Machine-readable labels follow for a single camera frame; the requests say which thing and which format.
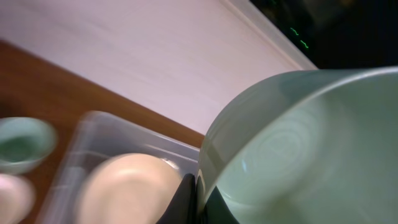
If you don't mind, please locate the mint green cup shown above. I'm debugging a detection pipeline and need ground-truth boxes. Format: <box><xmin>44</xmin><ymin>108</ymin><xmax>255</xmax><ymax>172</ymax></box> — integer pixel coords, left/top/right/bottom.
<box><xmin>1</xmin><ymin>117</ymin><xmax>58</xmax><ymax>174</ymax></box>

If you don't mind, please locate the cream white cup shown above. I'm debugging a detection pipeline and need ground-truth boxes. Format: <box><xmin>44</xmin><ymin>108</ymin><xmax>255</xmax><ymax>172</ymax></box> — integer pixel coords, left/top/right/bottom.
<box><xmin>1</xmin><ymin>174</ymin><xmax>35</xmax><ymax>224</ymax></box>

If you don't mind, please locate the clear plastic storage container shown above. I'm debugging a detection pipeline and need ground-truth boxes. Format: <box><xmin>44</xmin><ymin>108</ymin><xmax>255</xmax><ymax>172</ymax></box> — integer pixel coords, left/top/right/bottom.
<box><xmin>37</xmin><ymin>111</ymin><xmax>199</xmax><ymax>224</ymax></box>

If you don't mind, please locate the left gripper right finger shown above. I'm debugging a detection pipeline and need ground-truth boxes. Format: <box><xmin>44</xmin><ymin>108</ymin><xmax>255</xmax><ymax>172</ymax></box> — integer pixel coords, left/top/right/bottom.
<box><xmin>198</xmin><ymin>187</ymin><xmax>239</xmax><ymax>224</ymax></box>

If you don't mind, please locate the beige large bowl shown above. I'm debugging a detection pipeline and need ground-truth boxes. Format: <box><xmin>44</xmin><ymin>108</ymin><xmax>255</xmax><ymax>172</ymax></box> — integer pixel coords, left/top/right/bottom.
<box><xmin>75</xmin><ymin>153</ymin><xmax>182</xmax><ymax>224</ymax></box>

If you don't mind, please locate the mint green small bowl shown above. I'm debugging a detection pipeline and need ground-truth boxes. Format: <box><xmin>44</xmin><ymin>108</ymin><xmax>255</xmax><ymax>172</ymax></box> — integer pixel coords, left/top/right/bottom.
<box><xmin>197</xmin><ymin>67</ymin><xmax>397</xmax><ymax>223</ymax></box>

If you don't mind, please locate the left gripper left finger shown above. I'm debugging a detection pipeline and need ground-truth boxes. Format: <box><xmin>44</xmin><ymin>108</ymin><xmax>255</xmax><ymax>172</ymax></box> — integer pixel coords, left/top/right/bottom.
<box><xmin>157</xmin><ymin>174</ymin><xmax>197</xmax><ymax>224</ymax></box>

